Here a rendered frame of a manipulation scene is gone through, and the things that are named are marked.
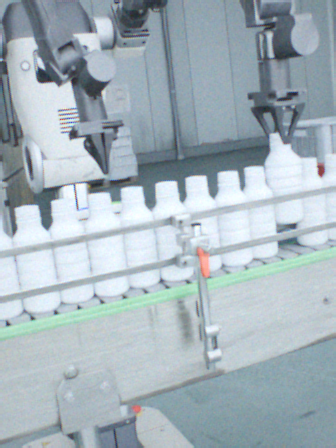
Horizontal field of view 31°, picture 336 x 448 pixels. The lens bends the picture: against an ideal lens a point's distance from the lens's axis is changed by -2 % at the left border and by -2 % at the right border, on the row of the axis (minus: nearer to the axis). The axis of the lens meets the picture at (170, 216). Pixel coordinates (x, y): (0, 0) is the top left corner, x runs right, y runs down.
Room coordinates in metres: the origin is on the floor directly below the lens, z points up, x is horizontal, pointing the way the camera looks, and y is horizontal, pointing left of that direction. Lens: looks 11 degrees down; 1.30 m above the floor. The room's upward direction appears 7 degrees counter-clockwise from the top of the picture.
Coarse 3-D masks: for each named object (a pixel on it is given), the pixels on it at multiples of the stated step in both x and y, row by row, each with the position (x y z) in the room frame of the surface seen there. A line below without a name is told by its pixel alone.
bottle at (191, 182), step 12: (192, 180) 1.03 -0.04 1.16; (204, 180) 1.03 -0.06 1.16; (192, 192) 1.03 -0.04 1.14; (204, 192) 1.03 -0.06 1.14; (192, 204) 1.02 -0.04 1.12; (204, 204) 1.02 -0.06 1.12; (216, 216) 1.03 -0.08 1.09; (204, 228) 1.01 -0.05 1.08; (216, 228) 1.03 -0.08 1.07; (216, 240) 1.02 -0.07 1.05; (216, 264) 1.02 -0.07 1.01
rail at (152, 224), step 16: (304, 192) 1.08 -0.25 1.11; (320, 192) 1.10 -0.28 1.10; (224, 208) 1.02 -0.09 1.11; (240, 208) 1.03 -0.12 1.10; (144, 224) 0.96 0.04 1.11; (160, 224) 0.97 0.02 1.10; (288, 224) 1.15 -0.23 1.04; (320, 224) 1.09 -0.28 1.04; (48, 240) 0.90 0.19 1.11; (64, 240) 0.91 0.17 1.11; (80, 240) 0.92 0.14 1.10; (256, 240) 1.04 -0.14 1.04; (272, 240) 1.05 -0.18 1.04; (0, 256) 0.87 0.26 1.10; (112, 272) 0.93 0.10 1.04; (128, 272) 0.94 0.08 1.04; (32, 288) 0.88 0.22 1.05; (48, 288) 0.89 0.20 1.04; (64, 288) 0.90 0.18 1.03
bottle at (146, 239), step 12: (132, 192) 0.98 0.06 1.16; (132, 204) 0.98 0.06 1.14; (144, 204) 0.99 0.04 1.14; (120, 216) 0.98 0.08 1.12; (132, 216) 0.97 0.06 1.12; (144, 216) 0.97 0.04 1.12; (132, 240) 0.97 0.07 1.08; (144, 240) 0.97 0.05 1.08; (132, 252) 0.97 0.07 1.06; (144, 252) 0.97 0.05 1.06; (156, 252) 0.99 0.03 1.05; (132, 264) 0.97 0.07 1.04; (132, 276) 0.97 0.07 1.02; (144, 276) 0.97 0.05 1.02; (156, 276) 0.98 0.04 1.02
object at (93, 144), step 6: (114, 132) 1.23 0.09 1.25; (90, 138) 1.17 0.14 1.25; (96, 138) 1.17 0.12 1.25; (114, 138) 1.23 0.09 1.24; (84, 144) 1.21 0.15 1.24; (90, 144) 1.20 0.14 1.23; (96, 144) 1.17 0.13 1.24; (90, 150) 1.21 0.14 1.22; (96, 150) 1.17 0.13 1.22; (102, 150) 1.17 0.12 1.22; (90, 156) 1.21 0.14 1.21; (96, 156) 1.20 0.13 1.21; (102, 156) 1.17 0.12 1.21; (102, 162) 1.17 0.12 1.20; (102, 168) 1.18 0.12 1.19
